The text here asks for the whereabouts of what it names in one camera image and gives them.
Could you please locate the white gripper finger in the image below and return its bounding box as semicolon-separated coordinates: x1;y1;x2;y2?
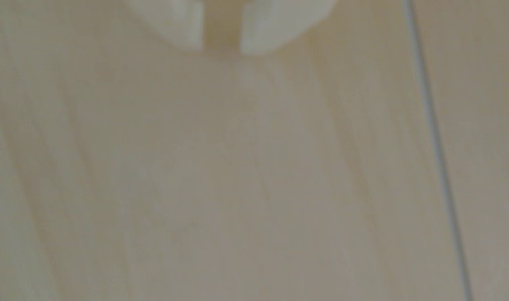
123;0;205;52
239;0;338;55

